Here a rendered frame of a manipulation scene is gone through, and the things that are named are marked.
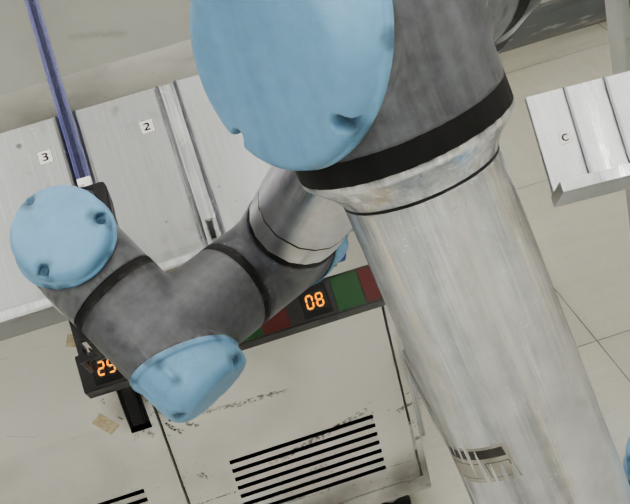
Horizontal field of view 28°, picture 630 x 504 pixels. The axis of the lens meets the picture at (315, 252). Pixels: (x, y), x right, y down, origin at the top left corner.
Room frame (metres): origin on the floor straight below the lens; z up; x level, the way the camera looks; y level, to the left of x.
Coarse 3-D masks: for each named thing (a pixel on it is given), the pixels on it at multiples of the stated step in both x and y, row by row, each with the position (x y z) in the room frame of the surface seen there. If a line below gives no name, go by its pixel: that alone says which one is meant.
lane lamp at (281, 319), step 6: (282, 312) 1.08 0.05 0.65; (276, 318) 1.08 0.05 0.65; (282, 318) 1.08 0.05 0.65; (288, 318) 1.08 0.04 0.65; (264, 324) 1.08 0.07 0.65; (270, 324) 1.08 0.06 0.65; (276, 324) 1.08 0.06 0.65; (282, 324) 1.07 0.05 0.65; (288, 324) 1.07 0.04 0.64; (264, 330) 1.07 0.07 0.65; (270, 330) 1.07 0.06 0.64; (276, 330) 1.07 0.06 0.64
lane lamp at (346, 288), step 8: (352, 272) 1.10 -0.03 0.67; (336, 280) 1.10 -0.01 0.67; (344, 280) 1.10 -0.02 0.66; (352, 280) 1.10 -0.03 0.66; (336, 288) 1.09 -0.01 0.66; (344, 288) 1.09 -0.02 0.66; (352, 288) 1.09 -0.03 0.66; (360, 288) 1.09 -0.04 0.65; (336, 296) 1.09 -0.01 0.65; (344, 296) 1.09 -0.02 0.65; (352, 296) 1.09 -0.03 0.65; (360, 296) 1.09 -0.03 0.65; (344, 304) 1.08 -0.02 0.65; (352, 304) 1.08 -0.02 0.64
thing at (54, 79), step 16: (32, 0) 1.33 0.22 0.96; (32, 16) 1.32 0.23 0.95; (48, 48) 1.29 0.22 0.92; (48, 64) 1.28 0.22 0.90; (48, 80) 1.26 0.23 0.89; (64, 96) 1.25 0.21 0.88; (64, 112) 1.24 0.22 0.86; (64, 128) 1.23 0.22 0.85; (80, 144) 1.22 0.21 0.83; (80, 160) 1.20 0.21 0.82; (80, 176) 1.19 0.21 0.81
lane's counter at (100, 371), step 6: (102, 360) 1.07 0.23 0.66; (108, 360) 1.07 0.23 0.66; (96, 366) 1.07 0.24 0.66; (102, 366) 1.07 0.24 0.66; (108, 366) 1.07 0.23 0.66; (114, 366) 1.07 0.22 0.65; (96, 372) 1.06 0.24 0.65; (102, 372) 1.06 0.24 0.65; (108, 372) 1.06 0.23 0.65; (114, 372) 1.06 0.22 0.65; (96, 378) 1.06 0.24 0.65; (102, 378) 1.06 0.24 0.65; (108, 378) 1.06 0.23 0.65; (114, 378) 1.06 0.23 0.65; (120, 378) 1.06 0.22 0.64; (96, 384) 1.05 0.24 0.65
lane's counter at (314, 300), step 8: (312, 288) 1.10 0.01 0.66; (320, 288) 1.10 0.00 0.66; (304, 296) 1.09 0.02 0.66; (312, 296) 1.09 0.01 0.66; (320, 296) 1.09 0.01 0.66; (328, 296) 1.09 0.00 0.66; (304, 304) 1.09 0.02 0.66; (312, 304) 1.09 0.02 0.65; (320, 304) 1.08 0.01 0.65; (328, 304) 1.08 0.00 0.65; (304, 312) 1.08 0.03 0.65; (312, 312) 1.08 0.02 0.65; (320, 312) 1.08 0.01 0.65; (328, 312) 1.08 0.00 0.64
